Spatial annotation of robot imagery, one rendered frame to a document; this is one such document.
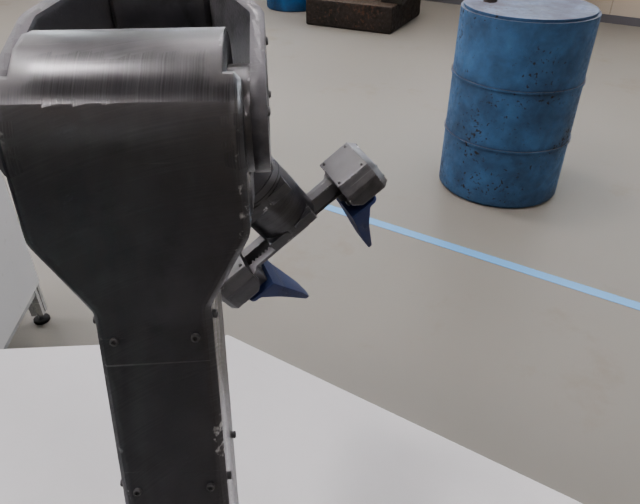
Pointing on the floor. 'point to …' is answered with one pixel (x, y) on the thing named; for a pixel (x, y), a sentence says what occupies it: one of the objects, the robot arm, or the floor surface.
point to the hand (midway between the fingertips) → (320, 251)
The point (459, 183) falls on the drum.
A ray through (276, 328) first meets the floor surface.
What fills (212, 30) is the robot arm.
